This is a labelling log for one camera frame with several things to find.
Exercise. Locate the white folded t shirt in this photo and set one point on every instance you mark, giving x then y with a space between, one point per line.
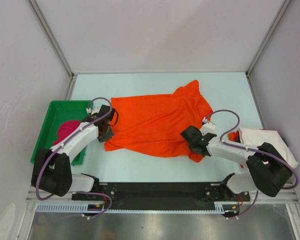
256 137

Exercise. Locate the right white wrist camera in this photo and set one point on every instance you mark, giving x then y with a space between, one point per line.
208 126

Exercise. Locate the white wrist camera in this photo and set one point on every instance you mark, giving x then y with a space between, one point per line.
208 126
92 111

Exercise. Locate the orange folded shirt in stack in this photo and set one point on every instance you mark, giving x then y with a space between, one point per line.
234 136

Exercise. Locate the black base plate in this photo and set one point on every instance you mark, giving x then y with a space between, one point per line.
178 204

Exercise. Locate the aluminium rail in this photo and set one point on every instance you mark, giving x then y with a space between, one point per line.
275 197

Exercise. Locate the white cable duct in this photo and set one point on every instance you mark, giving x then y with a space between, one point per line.
95 208

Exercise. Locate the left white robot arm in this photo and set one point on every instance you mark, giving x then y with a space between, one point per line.
52 174

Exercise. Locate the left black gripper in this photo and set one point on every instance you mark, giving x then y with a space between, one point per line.
104 138

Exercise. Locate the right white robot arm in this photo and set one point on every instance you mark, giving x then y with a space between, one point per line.
265 170

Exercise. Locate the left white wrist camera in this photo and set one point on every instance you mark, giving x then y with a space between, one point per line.
92 111

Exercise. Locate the green plastic bin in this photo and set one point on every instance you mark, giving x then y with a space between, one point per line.
58 112

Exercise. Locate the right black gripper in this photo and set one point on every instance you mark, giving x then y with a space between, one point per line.
199 131

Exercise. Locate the orange t shirt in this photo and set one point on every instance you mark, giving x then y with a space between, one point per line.
152 124

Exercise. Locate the magenta t shirt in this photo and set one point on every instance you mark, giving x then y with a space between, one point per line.
66 129

